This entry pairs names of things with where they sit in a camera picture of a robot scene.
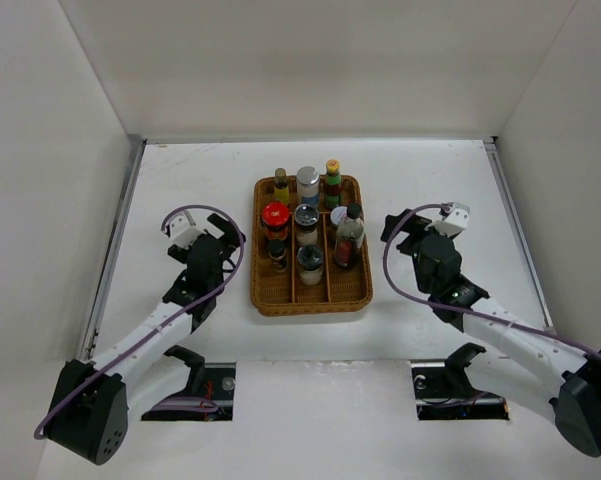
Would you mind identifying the small white red lid jar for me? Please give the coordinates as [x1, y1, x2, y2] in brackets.
[328, 205, 347, 243]

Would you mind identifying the black cap soy sauce bottle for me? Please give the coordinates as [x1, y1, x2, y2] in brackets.
[334, 202, 365, 269]

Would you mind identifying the red lid chili sauce jar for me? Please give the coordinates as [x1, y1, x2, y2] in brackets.
[261, 202, 291, 242]

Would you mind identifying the cork top yellow label bottle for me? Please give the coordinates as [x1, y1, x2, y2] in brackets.
[274, 168, 290, 206]

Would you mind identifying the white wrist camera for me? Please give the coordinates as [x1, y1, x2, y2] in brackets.
[425, 202, 471, 239]
[161, 210, 203, 249]

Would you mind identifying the silver lid blue label jar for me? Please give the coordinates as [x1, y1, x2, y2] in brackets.
[296, 166, 320, 207]

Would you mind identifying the yellow cap green label bottle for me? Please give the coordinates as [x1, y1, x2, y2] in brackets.
[324, 159, 342, 210]

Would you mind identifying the black lid shaker jar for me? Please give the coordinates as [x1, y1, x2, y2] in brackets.
[296, 245, 324, 286]

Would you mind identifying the steel top glass grinder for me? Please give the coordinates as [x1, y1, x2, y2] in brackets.
[294, 204, 320, 247]

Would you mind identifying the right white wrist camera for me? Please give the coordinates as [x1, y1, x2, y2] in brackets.
[425, 202, 471, 239]

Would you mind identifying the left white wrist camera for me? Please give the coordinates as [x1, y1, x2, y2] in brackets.
[161, 210, 203, 249]

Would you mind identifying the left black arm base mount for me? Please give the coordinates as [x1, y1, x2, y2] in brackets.
[128, 345, 236, 422]

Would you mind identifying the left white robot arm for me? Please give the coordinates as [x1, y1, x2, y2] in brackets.
[33, 205, 246, 465]

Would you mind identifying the purple cable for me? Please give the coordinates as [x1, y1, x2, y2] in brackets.
[380, 202, 601, 364]
[32, 203, 247, 440]

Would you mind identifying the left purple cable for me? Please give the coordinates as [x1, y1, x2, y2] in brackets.
[32, 203, 247, 440]

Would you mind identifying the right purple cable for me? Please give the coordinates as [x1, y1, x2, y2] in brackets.
[380, 202, 601, 364]

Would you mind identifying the black cap spice bottle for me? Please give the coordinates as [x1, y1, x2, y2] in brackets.
[268, 239, 288, 272]

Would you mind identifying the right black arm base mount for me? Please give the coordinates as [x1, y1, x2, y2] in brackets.
[411, 343, 509, 421]

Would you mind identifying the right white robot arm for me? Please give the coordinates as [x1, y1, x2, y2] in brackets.
[381, 203, 601, 458]

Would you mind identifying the brown wicker divided basket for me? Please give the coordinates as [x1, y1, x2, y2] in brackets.
[250, 177, 373, 317]

